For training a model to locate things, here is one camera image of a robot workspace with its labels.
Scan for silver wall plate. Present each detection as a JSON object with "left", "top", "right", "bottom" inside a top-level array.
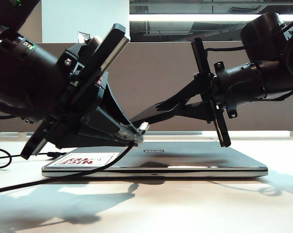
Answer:
[{"left": 78, "top": 31, "right": 91, "bottom": 44}]

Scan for long grey divider bracket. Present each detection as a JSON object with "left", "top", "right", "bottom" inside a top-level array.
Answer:
[{"left": 144, "top": 131, "right": 203, "bottom": 136}]

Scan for brown desk divider panel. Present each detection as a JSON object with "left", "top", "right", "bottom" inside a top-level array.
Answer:
[{"left": 0, "top": 41, "right": 293, "bottom": 134}]

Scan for long ceiling light strip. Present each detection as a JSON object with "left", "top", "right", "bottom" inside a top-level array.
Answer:
[{"left": 129, "top": 14, "right": 263, "bottom": 22}]

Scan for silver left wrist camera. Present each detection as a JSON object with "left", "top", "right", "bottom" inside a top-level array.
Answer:
[{"left": 84, "top": 35, "right": 103, "bottom": 49}]

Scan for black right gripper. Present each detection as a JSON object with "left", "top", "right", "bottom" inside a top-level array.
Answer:
[{"left": 155, "top": 38, "right": 231, "bottom": 148}]

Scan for black robot camera cable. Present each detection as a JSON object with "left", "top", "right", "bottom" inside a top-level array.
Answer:
[{"left": 204, "top": 46, "right": 248, "bottom": 53}]

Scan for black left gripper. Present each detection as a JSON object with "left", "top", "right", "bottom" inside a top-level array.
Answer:
[{"left": 20, "top": 23, "right": 144, "bottom": 160}]

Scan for white Nice Try sticker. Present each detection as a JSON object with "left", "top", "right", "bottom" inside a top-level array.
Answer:
[{"left": 54, "top": 152, "right": 120, "bottom": 167}]

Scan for silver Dell laptop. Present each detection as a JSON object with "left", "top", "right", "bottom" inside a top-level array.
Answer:
[{"left": 41, "top": 140, "right": 269, "bottom": 178}]

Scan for black charging cable silver plug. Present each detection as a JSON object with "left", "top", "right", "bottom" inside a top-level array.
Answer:
[{"left": 0, "top": 122, "right": 151, "bottom": 195}]

